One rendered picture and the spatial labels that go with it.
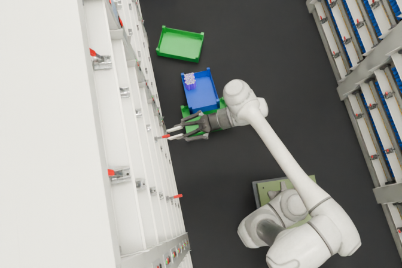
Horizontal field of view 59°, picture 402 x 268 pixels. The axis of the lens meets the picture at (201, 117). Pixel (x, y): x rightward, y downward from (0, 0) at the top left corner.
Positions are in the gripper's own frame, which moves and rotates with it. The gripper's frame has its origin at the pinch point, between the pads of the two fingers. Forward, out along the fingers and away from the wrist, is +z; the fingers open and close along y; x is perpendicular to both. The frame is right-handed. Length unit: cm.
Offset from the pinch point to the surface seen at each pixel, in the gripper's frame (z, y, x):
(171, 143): 26, 14, -75
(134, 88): -0.1, 9.4, 37.6
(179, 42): 6, 86, -80
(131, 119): -5, -8, 57
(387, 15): -110, 36, -33
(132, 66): -1.0, 17.5, 38.1
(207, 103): -4, 34, -75
